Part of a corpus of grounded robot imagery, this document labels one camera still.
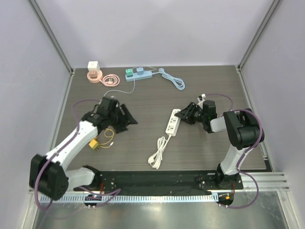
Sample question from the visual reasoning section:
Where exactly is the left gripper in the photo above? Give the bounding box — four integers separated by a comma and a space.
108, 104, 137, 134

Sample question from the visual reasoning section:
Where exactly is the yellow charger with cable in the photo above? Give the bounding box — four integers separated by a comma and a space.
93, 128, 115, 150

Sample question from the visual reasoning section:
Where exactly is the yellow dual USB adapter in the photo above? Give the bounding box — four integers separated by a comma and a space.
89, 139, 100, 150

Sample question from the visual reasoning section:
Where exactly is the white power strip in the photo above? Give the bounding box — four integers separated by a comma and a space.
148, 109, 181, 170

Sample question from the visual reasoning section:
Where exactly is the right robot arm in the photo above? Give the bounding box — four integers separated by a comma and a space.
175, 100, 264, 190

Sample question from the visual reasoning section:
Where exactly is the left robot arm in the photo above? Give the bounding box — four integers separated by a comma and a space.
29, 97, 138, 200

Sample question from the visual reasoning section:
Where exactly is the pink round socket base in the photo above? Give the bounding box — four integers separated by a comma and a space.
87, 70, 120, 87

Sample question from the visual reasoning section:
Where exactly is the green plug adapter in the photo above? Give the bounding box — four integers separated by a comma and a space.
125, 69, 133, 77

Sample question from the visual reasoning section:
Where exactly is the blue power strip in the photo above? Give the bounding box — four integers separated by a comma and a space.
125, 67, 185, 91

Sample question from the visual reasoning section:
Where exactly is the white cube adapter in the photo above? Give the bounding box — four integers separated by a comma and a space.
87, 61, 100, 74

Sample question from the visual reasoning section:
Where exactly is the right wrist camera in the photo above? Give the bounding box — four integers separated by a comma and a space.
197, 94, 206, 102

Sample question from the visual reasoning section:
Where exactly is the blue charger with white cable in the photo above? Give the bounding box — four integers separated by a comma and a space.
101, 65, 157, 96

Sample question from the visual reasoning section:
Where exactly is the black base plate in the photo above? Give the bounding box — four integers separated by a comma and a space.
86, 170, 244, 192

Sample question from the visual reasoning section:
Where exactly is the white cable duct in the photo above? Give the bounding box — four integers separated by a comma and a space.
56, 193, 219, 203

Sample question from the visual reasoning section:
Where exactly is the aluminium frame rail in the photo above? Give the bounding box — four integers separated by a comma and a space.
28, 173, 290, 194

